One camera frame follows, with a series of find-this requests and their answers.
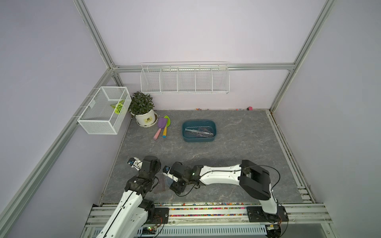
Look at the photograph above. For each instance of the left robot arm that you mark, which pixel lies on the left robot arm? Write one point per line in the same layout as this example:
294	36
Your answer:
134	210

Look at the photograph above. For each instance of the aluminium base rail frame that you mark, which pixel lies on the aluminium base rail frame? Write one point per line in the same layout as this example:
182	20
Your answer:
230	218

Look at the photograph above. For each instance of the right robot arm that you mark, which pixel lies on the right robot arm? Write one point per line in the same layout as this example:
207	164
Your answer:
252	178

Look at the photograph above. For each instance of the teal plastic storage box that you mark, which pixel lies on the teal plastic storage box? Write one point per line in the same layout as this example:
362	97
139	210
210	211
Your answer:
195	124

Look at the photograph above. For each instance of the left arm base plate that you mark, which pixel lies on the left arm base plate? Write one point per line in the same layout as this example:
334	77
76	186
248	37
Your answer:
158	215

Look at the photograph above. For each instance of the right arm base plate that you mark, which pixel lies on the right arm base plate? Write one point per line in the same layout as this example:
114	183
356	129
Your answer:
257	215

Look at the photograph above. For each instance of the green shovel yellow handle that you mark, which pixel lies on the green shovel yellow handle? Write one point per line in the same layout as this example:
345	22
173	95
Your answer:
166	127

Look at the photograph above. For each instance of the clear straight ruler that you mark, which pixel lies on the clear straight ruler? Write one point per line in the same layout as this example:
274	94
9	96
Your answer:
201	132

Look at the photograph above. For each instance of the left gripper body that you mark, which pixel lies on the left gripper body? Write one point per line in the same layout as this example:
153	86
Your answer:
158	166

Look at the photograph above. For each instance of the white wire side basket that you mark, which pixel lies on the white wire side basket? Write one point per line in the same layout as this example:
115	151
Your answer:
98	117

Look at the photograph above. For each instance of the white plant pot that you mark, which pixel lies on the white plant pot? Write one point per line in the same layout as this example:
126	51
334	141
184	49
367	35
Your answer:
146	117

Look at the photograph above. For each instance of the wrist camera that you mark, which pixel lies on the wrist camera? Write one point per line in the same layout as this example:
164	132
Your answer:
135	163
170	173

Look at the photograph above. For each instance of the white wire wall shelf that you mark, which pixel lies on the white wire wall shelf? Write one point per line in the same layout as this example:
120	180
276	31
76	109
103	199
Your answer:
187	78

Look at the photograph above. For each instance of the green item in basket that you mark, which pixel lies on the green item in basket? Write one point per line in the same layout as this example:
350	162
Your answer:
118	107

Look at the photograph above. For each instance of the green potted plant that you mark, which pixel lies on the green potted plant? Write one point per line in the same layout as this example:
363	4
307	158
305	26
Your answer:
141	104

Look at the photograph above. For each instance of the white pot saucer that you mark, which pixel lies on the white pot saucer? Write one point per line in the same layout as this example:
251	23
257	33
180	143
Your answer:
147	124

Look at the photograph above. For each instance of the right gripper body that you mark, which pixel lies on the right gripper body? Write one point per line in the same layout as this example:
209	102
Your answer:
178	185

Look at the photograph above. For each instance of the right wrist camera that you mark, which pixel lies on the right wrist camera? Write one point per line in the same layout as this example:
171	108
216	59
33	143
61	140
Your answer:
170	173

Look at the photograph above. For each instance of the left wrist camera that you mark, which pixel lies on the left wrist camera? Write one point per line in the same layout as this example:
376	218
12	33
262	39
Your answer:
135	163

